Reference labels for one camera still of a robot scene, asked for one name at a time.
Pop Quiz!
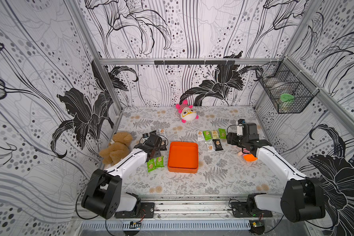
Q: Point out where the green front cookie packet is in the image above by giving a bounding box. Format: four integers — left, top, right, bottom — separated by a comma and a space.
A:
155, 156, 164, 168

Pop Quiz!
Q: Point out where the green cookie packet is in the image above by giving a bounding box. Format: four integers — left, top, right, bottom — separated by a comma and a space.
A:
155, 156, 164, 168
203, 130, 213, 141
147, 159, 156, 173
218, 128, 227, 139

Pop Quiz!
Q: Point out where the white back cookie packet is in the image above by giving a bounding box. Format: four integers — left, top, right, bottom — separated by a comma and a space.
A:
205, 141, 215, 152

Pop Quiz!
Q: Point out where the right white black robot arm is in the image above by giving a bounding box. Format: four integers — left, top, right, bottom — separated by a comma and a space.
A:
227, 133, 325, 223

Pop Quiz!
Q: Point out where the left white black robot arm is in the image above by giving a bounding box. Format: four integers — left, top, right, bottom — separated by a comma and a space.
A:
81, 135, 163, 219

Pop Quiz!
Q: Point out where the orange storage box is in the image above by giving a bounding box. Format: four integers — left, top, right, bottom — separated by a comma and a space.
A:
167, 141, 199, 174

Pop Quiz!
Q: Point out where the orange striped black-haired plush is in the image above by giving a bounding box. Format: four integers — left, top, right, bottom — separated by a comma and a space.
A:
238, 149, 258, 162

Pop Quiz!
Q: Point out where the tan teddy bear plush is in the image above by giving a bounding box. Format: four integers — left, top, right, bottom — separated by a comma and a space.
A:
99, 132, 133, 166

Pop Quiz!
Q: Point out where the white pink owl plush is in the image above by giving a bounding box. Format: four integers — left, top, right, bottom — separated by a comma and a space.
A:
176, 100, 199, 124

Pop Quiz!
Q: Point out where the green lidded cup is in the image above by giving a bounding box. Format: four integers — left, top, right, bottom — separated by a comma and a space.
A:
278, 93, 295, 113

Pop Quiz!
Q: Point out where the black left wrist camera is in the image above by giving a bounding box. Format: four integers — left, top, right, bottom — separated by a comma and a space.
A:
146, 134, 162, 148

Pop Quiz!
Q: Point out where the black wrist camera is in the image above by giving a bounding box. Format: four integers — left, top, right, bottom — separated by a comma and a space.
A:
146, 134, 162, 148
237, 119, 259, 140

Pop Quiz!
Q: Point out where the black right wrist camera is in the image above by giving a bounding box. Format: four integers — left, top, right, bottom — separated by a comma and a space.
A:
237, 119, 259, 140

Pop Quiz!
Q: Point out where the black wire basket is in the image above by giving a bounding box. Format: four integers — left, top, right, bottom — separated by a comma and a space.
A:
256, 62, 319, 114

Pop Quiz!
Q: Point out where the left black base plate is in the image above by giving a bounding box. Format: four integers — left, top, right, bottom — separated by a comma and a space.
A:
115, 202, 155, 219

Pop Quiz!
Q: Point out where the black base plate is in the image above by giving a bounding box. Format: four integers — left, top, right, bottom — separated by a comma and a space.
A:
115, 202, 155, 219
229, 199, 273, 219

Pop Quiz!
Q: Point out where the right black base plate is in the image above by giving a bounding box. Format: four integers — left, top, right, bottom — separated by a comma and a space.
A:
229, 199, 273, 219

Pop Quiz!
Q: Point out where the white slotted cable duct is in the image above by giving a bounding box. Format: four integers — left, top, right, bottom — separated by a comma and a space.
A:
81, 220, 251, 231

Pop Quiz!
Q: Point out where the aluminium corner frame post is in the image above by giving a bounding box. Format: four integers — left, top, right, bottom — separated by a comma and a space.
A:
66, 1, 122, 116

